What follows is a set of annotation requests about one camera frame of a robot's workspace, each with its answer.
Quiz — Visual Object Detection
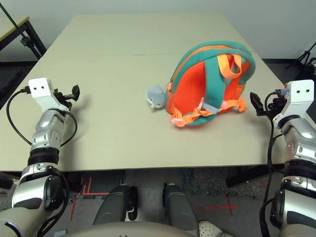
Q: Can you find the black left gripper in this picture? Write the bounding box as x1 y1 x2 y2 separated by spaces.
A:
55 85 80 106

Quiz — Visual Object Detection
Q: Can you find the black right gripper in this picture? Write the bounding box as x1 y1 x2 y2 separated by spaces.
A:
250 91 287 116

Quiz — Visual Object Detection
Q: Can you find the green and orange backpack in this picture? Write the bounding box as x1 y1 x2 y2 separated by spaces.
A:
166 40 256 128

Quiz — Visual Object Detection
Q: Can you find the grey plush shark toy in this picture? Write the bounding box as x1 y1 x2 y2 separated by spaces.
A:
146 83 166 111

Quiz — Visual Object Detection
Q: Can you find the black tripod stand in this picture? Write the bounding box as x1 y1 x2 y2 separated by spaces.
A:
286 41 316 79

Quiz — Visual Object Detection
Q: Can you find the black table foot bar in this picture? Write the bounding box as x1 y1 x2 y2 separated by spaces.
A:
226 165 284 187
0 171 22 190

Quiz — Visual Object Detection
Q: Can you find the thin black pole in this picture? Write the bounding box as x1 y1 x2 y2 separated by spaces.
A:
0 3 18 28

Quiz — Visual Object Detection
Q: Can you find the dark grey robot left thigh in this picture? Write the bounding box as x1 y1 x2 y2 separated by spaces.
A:
92 185 138 227

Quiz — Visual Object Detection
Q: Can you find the dark grey robot thigh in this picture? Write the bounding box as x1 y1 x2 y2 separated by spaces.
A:
92 185 138 227
161 182 198 229

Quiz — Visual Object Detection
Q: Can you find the dark grey robot right thigh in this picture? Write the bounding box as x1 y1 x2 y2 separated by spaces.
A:
161 182 198 229

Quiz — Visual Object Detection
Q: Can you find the white perforated shoe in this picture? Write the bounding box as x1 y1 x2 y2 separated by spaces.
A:
198 220 233 237

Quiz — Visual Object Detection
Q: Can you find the grey robot torso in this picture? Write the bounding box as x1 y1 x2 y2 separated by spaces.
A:
53 221 200 237

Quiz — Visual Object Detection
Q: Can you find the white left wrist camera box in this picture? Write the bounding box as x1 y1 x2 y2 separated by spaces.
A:
28 78 71 112

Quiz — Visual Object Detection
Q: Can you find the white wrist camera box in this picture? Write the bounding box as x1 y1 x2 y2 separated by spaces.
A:
28 78 71 112
273 79 316 124

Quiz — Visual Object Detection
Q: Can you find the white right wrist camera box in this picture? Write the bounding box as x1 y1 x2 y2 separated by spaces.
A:
273 79 316 124

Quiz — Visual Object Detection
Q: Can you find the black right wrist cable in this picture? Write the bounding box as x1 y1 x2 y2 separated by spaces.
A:
259 90 284 237

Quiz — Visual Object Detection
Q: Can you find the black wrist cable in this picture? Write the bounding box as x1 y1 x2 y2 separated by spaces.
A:
259 90 284 237
6 87 78 147

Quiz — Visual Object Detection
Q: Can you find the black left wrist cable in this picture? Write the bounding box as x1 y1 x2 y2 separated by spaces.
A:
6 87 78 147

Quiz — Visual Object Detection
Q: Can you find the side table with black frame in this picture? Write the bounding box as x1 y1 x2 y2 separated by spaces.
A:
0 16 47 62

